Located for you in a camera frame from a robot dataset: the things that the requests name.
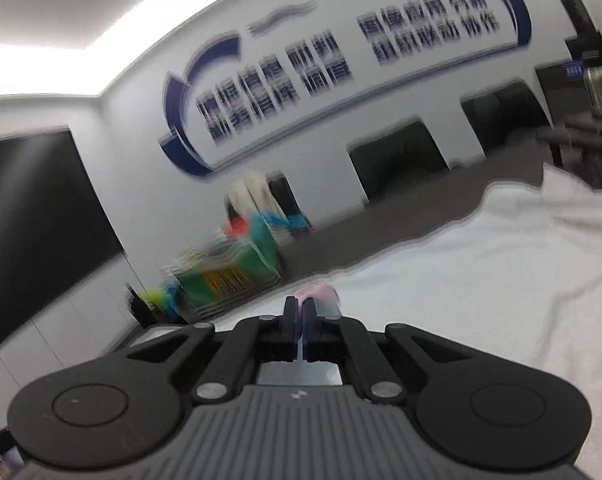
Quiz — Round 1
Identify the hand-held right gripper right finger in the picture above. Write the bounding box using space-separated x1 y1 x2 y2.
301 297 477 403

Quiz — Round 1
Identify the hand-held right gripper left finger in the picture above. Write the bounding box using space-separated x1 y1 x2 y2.
126 296 302 403

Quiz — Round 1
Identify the pink mesh garment purple trim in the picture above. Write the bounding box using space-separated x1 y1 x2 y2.
293 282 343 321

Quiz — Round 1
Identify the black office chair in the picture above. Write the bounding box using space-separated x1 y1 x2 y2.
461 81 552 153
268 175 299 221
348 120 449 198

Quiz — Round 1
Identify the cream cloth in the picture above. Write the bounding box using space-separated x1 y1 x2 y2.
228 172 282 221

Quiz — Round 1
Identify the white towel blanket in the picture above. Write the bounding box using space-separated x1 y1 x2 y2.
201 162 602 480

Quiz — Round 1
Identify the black walkie talkie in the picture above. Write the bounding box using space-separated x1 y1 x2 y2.
126 282 149 323

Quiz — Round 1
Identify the dark side table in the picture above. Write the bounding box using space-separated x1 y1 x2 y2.
534 50 602 171

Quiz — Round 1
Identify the green bag with blue handles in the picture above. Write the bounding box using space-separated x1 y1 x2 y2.
163 210 312 318

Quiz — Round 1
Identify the blue wall sign lettering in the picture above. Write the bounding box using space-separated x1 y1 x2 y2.
158 0 532 178

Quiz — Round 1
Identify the black wall screen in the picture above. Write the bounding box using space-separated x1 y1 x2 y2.
0 127 126 361

